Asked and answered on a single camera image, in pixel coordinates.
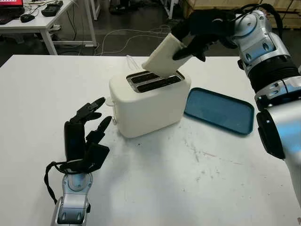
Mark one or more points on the white table leg frame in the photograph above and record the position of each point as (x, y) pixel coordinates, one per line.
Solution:
(167, 8)
(95, 9)

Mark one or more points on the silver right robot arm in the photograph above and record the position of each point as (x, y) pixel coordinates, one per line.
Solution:
(263, 47)

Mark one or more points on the black computer mouse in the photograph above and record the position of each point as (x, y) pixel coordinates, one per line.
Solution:
(27, 18)

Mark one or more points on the blue plastic tray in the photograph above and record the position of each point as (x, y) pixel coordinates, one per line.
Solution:
(218, 110)

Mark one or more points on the person legs dark shoes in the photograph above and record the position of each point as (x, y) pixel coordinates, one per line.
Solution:
(118, 10)

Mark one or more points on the white bread slice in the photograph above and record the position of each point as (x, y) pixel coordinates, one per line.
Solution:
(162, 56)

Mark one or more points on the black laptop red screen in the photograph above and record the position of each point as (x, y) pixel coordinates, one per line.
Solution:
(9, 10)

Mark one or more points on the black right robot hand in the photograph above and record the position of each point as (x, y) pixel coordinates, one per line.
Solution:
(207, 23)

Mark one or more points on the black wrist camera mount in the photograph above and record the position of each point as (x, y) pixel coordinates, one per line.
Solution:
(96, 156)
(230, 44)

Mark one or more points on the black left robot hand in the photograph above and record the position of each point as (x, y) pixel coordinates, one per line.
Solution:
(74, 141)

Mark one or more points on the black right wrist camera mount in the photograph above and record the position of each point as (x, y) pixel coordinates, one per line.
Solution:
(230, 44)

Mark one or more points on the white toaster lever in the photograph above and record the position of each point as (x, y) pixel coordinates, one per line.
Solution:
(109, 101)

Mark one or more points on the white two-slot toaster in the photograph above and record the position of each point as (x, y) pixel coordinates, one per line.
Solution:
(150, 110)

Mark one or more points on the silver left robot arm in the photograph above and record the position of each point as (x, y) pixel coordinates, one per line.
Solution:
(73, 202)

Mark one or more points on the white office desk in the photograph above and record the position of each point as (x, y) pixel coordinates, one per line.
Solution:
(37, 23)

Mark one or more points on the plywood crate stack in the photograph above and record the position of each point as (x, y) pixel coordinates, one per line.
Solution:
(204, 4)

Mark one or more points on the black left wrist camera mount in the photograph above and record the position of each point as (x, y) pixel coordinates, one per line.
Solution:
(96, 156)

